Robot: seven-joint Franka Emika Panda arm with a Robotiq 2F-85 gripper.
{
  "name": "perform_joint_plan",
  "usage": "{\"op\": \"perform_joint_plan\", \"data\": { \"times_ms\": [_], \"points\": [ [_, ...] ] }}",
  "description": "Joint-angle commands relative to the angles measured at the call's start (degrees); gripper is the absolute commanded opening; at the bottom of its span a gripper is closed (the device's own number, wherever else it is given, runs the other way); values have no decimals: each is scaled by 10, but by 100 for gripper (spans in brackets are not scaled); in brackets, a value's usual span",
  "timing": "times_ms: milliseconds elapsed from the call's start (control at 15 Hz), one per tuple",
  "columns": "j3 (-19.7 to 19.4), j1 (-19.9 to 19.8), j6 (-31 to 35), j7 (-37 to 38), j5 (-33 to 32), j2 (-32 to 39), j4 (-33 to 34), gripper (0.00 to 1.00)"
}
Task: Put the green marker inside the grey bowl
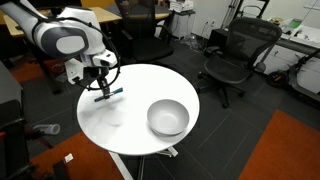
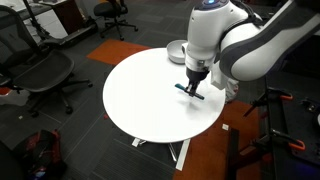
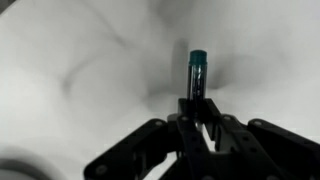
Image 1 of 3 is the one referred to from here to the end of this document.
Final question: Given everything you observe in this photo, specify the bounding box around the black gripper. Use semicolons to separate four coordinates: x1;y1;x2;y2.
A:
83;65;113;100

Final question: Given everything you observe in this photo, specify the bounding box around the green marker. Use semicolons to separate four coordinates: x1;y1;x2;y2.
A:
93;86;124;103

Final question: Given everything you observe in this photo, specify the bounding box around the grey bowl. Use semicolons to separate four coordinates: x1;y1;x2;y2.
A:
146;98;191;136

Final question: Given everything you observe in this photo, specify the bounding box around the round white table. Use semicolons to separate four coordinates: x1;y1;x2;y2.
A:
76;63;201;157

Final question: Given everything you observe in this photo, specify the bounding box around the black padded office chair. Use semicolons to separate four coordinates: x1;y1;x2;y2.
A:
114;0;175;64

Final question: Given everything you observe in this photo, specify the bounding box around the clear plastic cup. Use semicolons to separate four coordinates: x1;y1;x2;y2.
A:
32;123;62;136

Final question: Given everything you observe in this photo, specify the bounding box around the yellow wooden desk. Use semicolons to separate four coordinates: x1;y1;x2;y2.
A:
2;5;170;38

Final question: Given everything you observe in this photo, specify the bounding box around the small white paper tag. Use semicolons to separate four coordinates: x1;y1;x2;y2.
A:
64;153;75;164

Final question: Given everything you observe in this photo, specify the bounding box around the white table base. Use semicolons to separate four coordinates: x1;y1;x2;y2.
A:
108;145;180;180

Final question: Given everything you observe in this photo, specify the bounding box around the grey cabinet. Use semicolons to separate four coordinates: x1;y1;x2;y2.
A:
0;61;24;106

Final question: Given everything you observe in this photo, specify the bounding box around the white cabinet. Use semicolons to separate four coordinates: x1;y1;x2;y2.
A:
169;9;196;40

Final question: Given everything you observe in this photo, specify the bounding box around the black chair with armrest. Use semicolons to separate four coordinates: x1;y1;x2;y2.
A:
0;99;36;180

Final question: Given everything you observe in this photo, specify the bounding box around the white printer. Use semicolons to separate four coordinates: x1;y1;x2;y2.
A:
168;0;194;14

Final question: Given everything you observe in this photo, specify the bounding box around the black box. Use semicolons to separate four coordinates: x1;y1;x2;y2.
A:
207;27;232;52

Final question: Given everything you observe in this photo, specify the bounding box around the black mesh office chair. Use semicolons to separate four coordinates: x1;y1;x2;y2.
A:
196;16;283;109

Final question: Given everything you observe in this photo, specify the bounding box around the black kick scooter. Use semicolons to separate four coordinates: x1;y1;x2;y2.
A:
265;49;320;108

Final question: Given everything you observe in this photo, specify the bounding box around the green item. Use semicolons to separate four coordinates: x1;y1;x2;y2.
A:
287;18;303;30

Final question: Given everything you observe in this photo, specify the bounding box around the white desk with clutter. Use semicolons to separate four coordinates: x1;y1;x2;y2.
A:
256;16;320;94

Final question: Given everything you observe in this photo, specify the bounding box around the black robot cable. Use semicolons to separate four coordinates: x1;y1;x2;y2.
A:
74;33;122;92

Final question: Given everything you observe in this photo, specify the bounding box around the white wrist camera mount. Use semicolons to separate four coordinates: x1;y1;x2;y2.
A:
64;59;86;86

